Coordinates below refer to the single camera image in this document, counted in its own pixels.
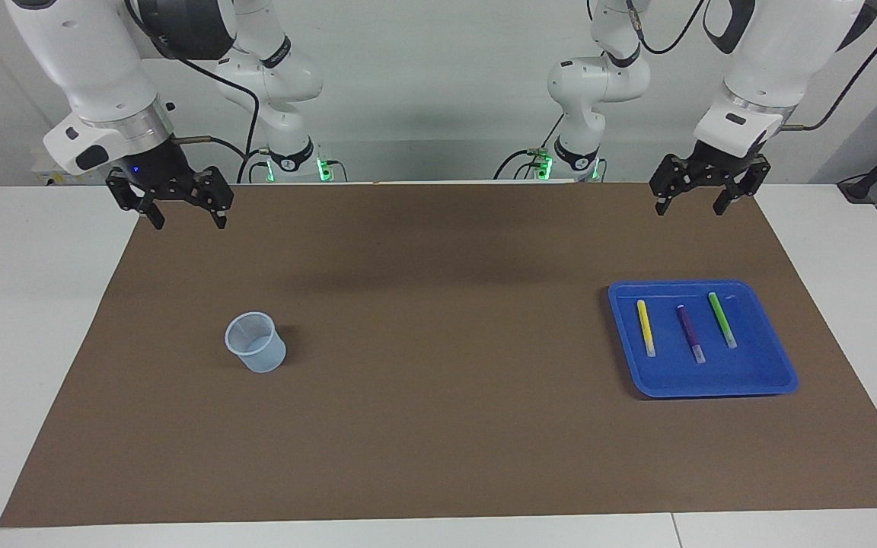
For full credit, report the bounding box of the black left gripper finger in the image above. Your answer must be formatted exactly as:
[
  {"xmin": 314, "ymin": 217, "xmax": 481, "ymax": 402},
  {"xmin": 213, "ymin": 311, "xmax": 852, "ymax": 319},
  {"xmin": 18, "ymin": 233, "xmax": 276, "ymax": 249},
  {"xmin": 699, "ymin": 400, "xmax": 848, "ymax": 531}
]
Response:
[
  {"xmin": 713, "ymin": 155, "xmax": 772, "ymax": 217},
  {"xmin": 650, "ymin": 155, "xmax": 695, "ymax": 217}
]

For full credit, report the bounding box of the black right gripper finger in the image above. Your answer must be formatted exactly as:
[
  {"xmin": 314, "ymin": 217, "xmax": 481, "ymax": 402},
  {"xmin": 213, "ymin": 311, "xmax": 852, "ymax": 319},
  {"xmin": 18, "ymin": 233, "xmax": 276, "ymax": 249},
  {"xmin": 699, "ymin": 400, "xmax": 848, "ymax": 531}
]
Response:
[
  {"xmin": 191, "ymin": 166, "xmax": 234, "ymax": 228},
  {"xmin": 106, "ymin": 169, "xmax": 166, "ymax": 230}
]

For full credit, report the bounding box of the green pen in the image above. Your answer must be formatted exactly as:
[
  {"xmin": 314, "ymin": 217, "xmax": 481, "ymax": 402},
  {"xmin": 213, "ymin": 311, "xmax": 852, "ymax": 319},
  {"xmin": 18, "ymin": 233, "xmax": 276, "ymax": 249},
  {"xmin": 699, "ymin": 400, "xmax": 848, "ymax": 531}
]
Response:
[{"xmin": 707, "ymin": 292, "xmax": 738, "ymax": 349}]

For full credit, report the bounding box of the yellow pen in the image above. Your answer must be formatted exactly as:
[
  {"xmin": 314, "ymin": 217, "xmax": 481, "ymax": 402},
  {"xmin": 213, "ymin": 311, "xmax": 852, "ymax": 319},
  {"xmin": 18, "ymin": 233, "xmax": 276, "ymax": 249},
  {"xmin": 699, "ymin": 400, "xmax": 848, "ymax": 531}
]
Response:
[{"xmin": 636, "ymin": 299, "xmax": 656, "ymax": 358}]

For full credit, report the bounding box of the purple pen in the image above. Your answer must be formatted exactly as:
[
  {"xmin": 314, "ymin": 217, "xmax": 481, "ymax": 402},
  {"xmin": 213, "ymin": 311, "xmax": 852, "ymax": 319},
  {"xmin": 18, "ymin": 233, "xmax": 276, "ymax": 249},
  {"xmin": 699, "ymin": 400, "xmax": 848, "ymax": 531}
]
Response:
[{"xmin": 676, "ymin": 304, "xmax": 706, "ymax": 365}]

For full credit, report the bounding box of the translucent plastic cup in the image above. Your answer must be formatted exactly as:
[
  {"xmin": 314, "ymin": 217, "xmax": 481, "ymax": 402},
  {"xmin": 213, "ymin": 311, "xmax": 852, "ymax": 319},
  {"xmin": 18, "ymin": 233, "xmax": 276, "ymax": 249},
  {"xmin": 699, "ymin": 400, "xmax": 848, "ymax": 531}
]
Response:
[{"xmin": 225, "ymin": 311, "xmax": 287, "ymax": 374}]

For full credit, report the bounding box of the blue plastic tray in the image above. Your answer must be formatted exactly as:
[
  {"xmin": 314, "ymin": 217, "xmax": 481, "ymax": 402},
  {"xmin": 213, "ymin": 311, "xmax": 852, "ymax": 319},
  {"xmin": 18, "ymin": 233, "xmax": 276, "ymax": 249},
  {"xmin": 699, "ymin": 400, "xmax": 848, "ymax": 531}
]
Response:
[{"xmin": 608, "ymin": 279, "xmax": 799, "ymax": 399}]

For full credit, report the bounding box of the brown table mat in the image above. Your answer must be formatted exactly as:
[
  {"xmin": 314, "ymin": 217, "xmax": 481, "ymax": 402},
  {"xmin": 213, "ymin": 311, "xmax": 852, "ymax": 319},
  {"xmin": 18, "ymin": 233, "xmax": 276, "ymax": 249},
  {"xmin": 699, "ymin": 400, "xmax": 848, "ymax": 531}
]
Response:
[{"xmin": 0, "ymin": 181, "xmax": 877, "ymax": 527}]

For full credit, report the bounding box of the black right base cable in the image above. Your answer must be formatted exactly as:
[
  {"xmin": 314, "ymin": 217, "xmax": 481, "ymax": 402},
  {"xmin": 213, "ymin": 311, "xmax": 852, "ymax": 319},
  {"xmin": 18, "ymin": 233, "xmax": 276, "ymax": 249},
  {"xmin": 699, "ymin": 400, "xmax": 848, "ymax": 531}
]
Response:
[{"xmin": 237, "ymin": 147, "xmax": 270, "ymax": 184}]

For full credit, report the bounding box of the black base cable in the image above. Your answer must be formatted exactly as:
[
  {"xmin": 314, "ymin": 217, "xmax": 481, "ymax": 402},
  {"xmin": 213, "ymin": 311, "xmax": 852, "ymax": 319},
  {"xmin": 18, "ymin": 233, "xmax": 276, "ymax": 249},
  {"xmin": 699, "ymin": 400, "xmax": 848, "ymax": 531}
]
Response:
[
  {"xmin": 237, "ymin": 147, "xmax": 270, "ymax": 184},
  {"xmin": 493, "ymin": 113, "xmax": 565, "ymax": 181}
]

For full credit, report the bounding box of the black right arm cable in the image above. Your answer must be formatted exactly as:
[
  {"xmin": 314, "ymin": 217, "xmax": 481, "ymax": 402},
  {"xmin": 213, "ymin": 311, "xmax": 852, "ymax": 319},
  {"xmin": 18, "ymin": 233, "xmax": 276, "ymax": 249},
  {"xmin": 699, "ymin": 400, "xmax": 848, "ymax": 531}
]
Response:
[{"xmin": 125, "ymin": 0, "xmax": 261, "ymax": 185}]

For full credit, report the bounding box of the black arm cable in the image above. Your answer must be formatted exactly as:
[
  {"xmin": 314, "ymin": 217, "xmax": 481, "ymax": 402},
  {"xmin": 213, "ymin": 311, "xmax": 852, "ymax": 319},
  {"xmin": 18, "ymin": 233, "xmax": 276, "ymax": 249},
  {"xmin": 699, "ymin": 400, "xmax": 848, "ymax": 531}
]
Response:
[
  {"xmin": 125, "ymin": 0, "xmax": 261, "ymax": 185},
  {"xmin": 625, "ymin": 0, "xmax": 877, "ymax": 132}
]

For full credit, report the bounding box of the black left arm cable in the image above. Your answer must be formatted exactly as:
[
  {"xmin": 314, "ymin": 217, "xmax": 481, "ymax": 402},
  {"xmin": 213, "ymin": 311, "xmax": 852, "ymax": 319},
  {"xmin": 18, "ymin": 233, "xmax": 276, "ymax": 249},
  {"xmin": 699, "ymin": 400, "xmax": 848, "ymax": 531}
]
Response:
[{"xmin": 625, "ymin": 0, "xmax": 877, "ymax": 132}]

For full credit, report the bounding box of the black left base cable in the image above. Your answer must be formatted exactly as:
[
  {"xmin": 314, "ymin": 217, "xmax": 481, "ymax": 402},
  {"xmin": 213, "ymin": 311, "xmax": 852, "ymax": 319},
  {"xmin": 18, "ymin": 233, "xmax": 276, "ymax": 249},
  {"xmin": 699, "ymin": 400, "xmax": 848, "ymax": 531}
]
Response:
[{"xmin": 493, "ymin": 113, "xmax": 565, "ymax": 181}]

